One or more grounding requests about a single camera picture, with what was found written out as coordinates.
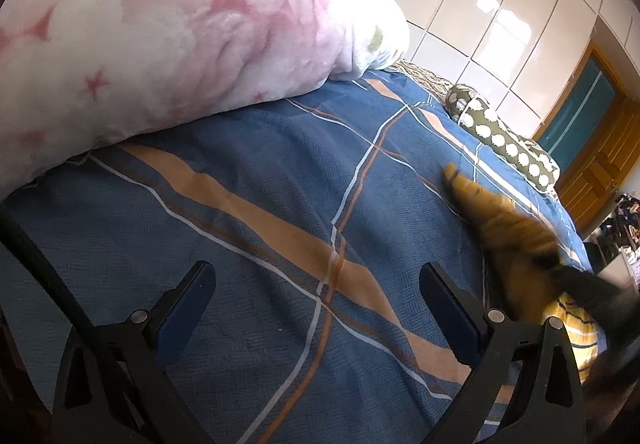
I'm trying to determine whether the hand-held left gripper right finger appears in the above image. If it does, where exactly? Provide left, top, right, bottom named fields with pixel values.
left=420, top=262, right=583, bottom=444

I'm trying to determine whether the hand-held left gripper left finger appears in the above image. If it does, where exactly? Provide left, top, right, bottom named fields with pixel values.
left=50, top=261, right=217, bottom=444

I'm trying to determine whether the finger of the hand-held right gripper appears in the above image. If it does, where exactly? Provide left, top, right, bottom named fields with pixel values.
left=547, top=264, right=640, bottom=321

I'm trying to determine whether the yellow striped knit sweater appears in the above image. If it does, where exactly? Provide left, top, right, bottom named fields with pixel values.
left=442, top=163, right=601, bottom=375

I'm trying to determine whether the beige television cabinet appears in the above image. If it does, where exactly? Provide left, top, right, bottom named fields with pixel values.
left=597, top=254, right=640, bottom=295

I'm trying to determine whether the shoe rack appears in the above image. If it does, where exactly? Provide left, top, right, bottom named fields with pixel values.
left=595, top=194, right=640, bottom=265

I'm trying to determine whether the brown wooden door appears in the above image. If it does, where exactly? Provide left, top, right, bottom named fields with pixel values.
left=555, top=108, right=640, bottom=237

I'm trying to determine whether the blue plaid bed sheet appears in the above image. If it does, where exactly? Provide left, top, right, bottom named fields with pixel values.
left=0, top=68, right=596, bottom=444

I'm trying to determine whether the green pillow with white print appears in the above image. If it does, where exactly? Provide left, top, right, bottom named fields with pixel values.
left=445, top=84, right=561, bottom=189

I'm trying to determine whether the teal glass door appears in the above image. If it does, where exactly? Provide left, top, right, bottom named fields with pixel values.
left=532, top=41, right=626, bottom=159

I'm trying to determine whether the yellow black patterned quilt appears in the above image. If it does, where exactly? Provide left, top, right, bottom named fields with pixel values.
left=387, top=61, right=453, bottom=99

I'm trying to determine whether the pink floral fleece blanket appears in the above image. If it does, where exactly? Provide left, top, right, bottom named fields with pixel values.
left=0, top=0, right=411, bottom=197

